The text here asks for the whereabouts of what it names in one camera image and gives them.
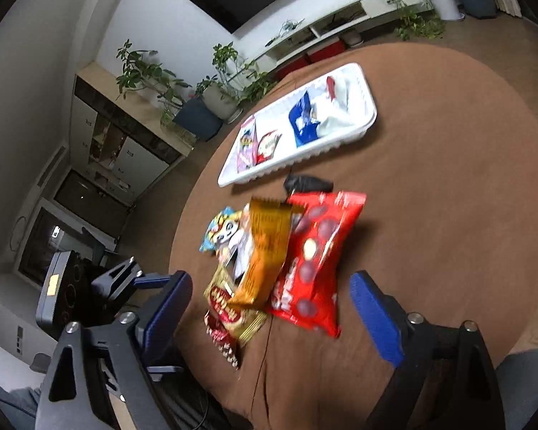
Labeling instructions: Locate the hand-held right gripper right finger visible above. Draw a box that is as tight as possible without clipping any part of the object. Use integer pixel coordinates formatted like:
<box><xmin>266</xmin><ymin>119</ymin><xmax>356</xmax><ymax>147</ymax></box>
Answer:
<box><xmin>350</xmin><ymin>271</ymin><xmax>507</xmax><ymax>430</ymax></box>

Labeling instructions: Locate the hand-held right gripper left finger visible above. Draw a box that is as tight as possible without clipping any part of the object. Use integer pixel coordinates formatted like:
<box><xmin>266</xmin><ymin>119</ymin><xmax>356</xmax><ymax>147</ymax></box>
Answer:
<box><xmin>36</xmin><ymin>271</ymin><xmax>193</xmax><ymax>430</ymax></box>

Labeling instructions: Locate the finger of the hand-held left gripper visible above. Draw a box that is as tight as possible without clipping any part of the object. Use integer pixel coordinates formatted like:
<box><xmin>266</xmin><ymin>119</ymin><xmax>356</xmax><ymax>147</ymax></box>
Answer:
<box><xmin>92</xmin><ymin>257</ymin><xmax>173</xmax><ymax>310</ymax></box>

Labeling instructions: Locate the dark red snack packet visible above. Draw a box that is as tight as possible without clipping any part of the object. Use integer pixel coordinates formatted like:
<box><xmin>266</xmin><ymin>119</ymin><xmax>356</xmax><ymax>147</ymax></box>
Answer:
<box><xmin>205</xmin><ymin>311</ymin><xmax>241</xmax><ymax>370</ymax></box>

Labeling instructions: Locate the gold packet with red label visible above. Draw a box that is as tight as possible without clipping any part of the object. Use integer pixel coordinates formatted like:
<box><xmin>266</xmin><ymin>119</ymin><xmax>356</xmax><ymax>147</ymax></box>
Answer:
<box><xmin>204</xmin><ymin>262</ymin><xmax>270</xmax><ymax>345</ymax></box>

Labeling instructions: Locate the large red snack bag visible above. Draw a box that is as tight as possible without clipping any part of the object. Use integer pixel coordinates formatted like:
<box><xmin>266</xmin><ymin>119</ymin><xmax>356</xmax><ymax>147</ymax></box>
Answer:
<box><xmin>266</xmin><ymin>190</ymin><xmax>367</xmax><ymax>339</ymax></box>

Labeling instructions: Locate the blue cartoon snack packet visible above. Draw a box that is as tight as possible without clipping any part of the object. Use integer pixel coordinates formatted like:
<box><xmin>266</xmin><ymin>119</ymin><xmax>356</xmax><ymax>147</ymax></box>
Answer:
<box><xmin>199</xmin><ymin>206</ymin><xmax>244</xmax><ymax>256</ymax></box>

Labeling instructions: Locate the orange snack bag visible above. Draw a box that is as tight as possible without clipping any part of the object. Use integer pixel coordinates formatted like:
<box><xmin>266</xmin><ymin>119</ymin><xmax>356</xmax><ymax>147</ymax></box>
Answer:
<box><xmin>228</xmin><ymin>197</ymin><xmax>306</xmax><ymax>310</ymax></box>

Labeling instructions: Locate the black snack packet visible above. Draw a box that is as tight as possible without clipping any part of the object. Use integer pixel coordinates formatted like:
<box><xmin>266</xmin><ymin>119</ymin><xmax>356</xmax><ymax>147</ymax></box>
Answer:
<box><xmin>284</xmin><ymin>172</ymin><xmax>335</xmax><ymax>194</ymax></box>

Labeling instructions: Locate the white plastic tray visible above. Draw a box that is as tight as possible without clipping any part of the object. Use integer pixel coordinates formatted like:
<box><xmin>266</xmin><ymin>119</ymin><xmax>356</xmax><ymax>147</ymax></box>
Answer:
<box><xmin>217</xmin><ymin>63</ymin><xmax>378</xmax><ymax>188</ymax></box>

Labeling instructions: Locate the wooden storage cabinet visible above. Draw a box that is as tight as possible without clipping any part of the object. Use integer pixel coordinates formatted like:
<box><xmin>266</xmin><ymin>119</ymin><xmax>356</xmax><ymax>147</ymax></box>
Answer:
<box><xmin>69</xmin><ymin>63</ymin><xmax>193</xmax><ymax>207</ymax></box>

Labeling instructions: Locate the brown tablecloth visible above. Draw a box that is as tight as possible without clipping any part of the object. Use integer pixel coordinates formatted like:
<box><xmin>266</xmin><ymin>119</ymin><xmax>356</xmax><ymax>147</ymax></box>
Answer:
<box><xmin>168</xmin><ymin>42</ymin><xmax>538</xmax><ymax>430</ymax></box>

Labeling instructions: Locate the person's grey clothing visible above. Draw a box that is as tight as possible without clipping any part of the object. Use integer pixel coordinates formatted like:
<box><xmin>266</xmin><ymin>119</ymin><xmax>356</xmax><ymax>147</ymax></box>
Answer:
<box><xmin>495</xmin><ymin>348</ymin><xmax>538</xmax><ymax>430</ymax></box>

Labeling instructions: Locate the pink snack packet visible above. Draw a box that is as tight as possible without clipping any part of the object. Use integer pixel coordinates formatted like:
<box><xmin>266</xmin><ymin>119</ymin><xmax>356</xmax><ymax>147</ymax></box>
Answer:
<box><xmin>236</xmin><ymin>116</ymin><xmax>257</xmax><ymax>173</ymax></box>

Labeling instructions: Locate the crumpled white packet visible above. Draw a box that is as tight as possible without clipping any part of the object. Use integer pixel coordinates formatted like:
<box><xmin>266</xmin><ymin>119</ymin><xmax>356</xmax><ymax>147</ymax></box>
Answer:
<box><xmin>316</xmin><ymin>99</ymin><xmax>356</xmax><ymax>136</ymax></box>

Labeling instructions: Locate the small red and white packet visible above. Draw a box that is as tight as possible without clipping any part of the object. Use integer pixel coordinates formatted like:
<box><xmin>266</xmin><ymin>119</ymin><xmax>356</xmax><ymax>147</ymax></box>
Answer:
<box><xmin>255</xmin><ymin>129</ymin><xmax>282</xmax><ymax>164</ymax></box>

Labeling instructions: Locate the blue and white snack packet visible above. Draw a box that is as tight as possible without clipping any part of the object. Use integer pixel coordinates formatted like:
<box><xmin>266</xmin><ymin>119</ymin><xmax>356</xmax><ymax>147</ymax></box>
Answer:
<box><xmin>288</xmin><ymin>91</ymin><xmax>322</xmax><ymax>148</ymax></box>

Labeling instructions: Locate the green potted plant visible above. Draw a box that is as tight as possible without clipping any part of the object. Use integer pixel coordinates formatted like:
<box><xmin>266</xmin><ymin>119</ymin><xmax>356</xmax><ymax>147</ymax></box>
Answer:
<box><xmin>196</xmin><ymin>42</ymin><xmax>276</xmax><ymax>105</ymax></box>
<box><xmin>115</xmin><ymin>39</ymin><xmax>193</xmax><ymax>130</ymax></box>

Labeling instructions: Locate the white packet with red end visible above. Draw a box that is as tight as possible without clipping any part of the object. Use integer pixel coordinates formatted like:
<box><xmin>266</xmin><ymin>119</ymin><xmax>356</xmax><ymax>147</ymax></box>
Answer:
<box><xmin>325</xmin><ymin>76</ymin><xmax>356</xmax><ymax>113</ymax></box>

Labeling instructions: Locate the red storage box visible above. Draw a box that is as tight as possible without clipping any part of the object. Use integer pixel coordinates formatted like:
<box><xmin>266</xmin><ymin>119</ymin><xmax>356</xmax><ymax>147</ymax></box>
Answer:
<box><xmin>275</xmin><ymin>55</ymin><xmax>315</xmax><ymax>78</ymax></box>
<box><xmin>307</xmin><ymin>38</ymin><xmax>344</xmax><ymax>64</ymax></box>

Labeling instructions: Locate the low trailing green plant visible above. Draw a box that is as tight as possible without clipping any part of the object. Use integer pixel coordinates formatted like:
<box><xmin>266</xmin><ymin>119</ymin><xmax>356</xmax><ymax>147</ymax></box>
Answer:
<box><xmin>393</xmin><ymin>4</ymin><xmax>445</xmax><ymax>42</ymax></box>

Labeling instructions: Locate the white television cabinet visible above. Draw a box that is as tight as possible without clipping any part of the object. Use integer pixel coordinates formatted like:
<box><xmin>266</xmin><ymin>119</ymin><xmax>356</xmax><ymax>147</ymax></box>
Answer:
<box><xmin>244</xmin><ymin>0</ymin><xmax>433</xmax><ymax>81</ymax></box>

